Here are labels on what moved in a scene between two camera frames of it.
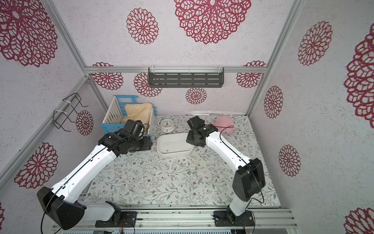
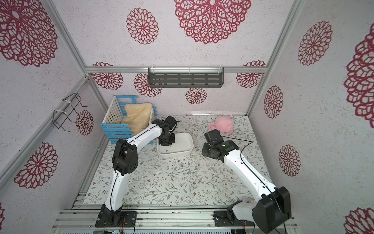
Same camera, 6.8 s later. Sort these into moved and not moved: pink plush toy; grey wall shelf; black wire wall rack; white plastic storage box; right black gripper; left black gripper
Moved: right black gripper; left black gripper
Not moved: black wire wall rack; white plastic storage box; grey wall shelf; pink plush toy
